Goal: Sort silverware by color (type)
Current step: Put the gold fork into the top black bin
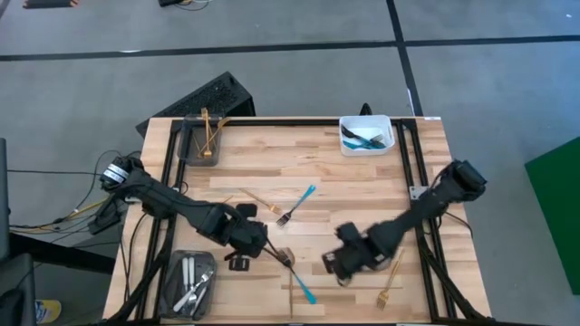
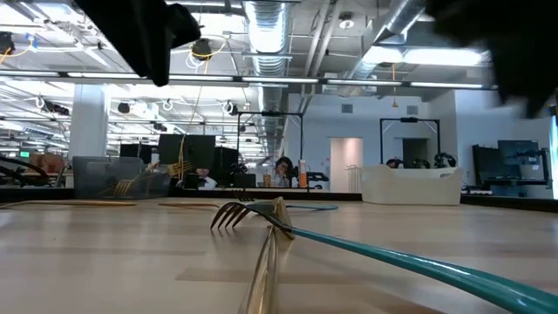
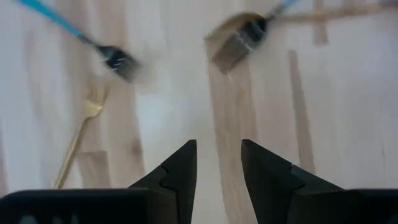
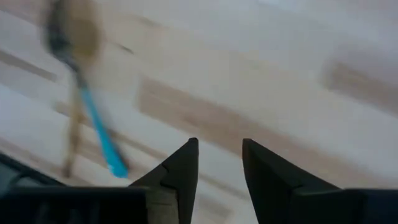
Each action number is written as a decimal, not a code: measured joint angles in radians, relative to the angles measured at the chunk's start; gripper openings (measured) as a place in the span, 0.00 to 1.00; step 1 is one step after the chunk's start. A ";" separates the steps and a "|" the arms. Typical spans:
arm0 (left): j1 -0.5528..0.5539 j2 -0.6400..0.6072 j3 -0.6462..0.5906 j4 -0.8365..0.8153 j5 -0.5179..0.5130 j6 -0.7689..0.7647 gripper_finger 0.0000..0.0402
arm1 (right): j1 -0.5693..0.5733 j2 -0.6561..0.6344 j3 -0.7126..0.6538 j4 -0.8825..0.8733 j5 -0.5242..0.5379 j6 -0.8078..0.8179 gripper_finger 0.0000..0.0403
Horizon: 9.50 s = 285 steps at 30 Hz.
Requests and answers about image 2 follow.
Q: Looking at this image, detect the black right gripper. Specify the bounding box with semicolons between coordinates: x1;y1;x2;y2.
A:
425;0;558;118

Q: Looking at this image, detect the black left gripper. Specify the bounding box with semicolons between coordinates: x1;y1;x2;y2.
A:
76;0;202;87

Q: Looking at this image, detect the black fork teal handle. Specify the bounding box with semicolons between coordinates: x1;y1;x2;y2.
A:
210;201;558;314
232;189;340;214

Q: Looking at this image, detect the gold knife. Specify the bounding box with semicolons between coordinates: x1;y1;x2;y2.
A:
238;195;296;314

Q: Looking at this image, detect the black ceiling dome device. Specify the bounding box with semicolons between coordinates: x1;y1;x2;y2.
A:
190;38;214;61

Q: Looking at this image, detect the black display screen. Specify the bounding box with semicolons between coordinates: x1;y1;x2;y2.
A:
497;139;541;167
473;144;524;188

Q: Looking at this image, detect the black monitor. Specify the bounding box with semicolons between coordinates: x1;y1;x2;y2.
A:
119;143;153;165
186;133;217;174
157;133;187;174
215;147;240;175

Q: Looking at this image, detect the white pillar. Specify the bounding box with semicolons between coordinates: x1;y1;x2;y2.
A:
68;84;109;160

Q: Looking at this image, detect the grey translucent plastic bin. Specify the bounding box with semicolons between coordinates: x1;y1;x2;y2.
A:
71;155;174;200

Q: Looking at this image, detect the long linear ceiling light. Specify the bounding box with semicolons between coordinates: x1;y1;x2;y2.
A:
0;69;500;93

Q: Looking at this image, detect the brown cardboard box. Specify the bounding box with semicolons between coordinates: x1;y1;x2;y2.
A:
29;153;66;174

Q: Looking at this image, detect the black ceiling box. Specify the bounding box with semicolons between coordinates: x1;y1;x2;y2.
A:
0;31;17;56

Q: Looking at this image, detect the white plastic bin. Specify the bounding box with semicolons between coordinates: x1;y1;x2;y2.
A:
360;164;466;206

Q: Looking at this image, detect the round ceiling smoke detector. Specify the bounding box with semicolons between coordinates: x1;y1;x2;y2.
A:
338;11;356;31

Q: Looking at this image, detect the black desk equipment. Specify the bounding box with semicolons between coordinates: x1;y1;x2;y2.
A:
296;165;330;189

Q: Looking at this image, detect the yellow hanging cable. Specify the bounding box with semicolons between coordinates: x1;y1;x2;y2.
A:
176;37;228;181

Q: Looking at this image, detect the wide silver ventilation duct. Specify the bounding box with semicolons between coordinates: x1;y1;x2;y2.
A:
242;0;293;152

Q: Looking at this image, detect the black rig frame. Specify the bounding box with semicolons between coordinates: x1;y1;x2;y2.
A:
379;116;441;169
236;112;305;184

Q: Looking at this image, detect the yellow hanging cord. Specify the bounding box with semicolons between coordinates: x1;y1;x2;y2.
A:
390;63;399;109

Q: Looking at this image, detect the black chair frame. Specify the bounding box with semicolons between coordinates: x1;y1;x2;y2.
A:
0;155;50;188

